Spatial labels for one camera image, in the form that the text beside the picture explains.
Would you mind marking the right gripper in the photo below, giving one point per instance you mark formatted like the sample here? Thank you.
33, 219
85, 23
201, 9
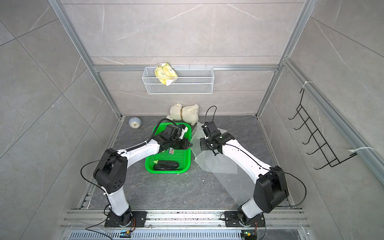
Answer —
203, 147

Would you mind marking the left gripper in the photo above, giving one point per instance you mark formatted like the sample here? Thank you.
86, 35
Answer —
185, 146

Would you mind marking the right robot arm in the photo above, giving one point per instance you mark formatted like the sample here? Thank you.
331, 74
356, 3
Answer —
270, 182

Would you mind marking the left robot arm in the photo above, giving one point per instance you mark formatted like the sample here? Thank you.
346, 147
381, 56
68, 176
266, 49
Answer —
110, 173

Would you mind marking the dark eggplant lower diagonal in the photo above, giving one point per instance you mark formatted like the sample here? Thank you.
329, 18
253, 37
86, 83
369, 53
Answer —
166, 164

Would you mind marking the dark eggplant bottom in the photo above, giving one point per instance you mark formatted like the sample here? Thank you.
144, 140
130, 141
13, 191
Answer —
162, 168

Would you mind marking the clear zip-top bag stack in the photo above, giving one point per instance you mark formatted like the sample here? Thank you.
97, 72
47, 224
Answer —
235, 181

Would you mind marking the small label sticker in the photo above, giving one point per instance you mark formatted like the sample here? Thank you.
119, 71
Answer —
171, 151

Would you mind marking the green plastic basket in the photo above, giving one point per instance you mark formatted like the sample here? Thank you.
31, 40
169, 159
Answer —
183, 157

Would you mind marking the white plush toy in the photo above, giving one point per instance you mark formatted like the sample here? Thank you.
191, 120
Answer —
187, 114

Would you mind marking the yellow snack packet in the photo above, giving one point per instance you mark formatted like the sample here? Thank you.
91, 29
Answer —
165, 74

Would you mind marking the white wire wall basket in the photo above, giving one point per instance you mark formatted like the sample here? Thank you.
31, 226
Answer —
189, 80

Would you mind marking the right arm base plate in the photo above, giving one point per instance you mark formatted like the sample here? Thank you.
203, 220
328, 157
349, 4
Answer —
235, 219

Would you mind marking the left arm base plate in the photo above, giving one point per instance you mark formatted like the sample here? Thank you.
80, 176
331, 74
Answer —
126, 220

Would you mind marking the black wire hook rack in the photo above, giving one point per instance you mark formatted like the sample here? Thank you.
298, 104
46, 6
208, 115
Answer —
316, 136

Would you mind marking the aluminium mounting rail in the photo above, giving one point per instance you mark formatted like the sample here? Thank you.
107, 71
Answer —
281, 224

